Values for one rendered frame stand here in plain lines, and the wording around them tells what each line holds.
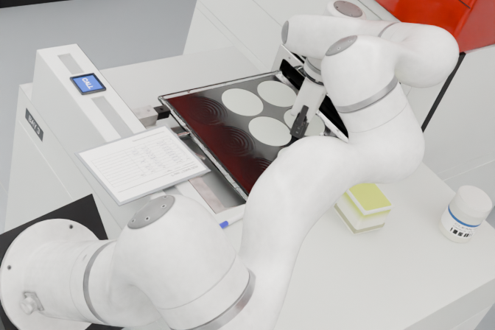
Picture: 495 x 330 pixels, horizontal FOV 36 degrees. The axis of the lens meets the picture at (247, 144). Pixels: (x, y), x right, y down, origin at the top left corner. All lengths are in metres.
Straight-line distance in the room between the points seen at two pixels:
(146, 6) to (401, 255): 2.56
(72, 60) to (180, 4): 2.26
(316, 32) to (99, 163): 0.47
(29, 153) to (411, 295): 0.92
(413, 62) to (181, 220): 0.46
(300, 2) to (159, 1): 2.03
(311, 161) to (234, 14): 1.13
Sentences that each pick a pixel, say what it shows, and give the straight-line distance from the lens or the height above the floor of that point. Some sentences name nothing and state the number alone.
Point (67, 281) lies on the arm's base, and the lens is 1.11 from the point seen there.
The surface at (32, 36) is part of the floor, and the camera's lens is 3.43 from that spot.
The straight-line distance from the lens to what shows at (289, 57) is 1.93.
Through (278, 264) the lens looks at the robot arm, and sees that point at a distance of 0.97.
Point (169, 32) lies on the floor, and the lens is 3.64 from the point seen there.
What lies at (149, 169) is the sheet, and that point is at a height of 0.97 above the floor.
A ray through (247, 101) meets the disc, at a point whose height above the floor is 0.90.
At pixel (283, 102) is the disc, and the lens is 1.82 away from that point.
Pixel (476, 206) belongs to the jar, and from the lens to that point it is 1.51.
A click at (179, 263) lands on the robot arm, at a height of 1.27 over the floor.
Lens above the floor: 1.92
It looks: 38 degrees down
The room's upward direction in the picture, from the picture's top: 20 degrees clockwise
